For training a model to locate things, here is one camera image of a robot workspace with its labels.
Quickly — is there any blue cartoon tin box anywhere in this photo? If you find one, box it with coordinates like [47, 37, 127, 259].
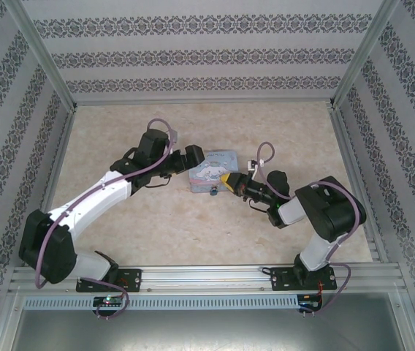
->
[187, 148, 240, 195]

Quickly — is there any right controller board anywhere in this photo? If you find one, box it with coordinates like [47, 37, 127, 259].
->
[298, 294, 324, 312]

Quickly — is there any controller board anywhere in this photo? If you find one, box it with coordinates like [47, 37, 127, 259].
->
[298, 294, 324, 312]
[92, 295, 126, 312]

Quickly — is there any grey sheet metal panel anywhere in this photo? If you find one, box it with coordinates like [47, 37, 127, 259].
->
[0, 309, 415, 351]

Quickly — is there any left controller board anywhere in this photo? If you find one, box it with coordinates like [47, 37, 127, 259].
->
[92, 295, 126, 312]

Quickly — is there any aluminium table side rail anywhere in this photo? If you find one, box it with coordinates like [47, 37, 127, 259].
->
[330, 108, 389, 263]
[23, 108, 79, 268]

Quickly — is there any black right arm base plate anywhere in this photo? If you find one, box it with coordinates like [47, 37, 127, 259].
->
[269, 266, 338, 293]

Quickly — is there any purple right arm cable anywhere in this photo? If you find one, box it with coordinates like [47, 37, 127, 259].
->
[256, 141, 368, 316]

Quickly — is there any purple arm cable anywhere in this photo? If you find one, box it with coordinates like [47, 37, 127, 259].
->
[34, 118, 178, 319]
[256, 141, 368, 316]

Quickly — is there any grey slotted cable duct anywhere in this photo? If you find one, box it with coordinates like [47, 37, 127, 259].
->
[23, 295, 300, 310]

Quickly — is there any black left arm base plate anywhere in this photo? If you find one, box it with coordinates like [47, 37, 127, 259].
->
[75, 268, 142, 293]

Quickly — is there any aluminium frame corner post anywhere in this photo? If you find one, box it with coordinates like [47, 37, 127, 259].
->
[5, 0, 79, 110]
[330, 0, 402, 110]

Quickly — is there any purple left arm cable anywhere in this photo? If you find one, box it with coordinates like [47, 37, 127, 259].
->
[34, 118, 178, 319]

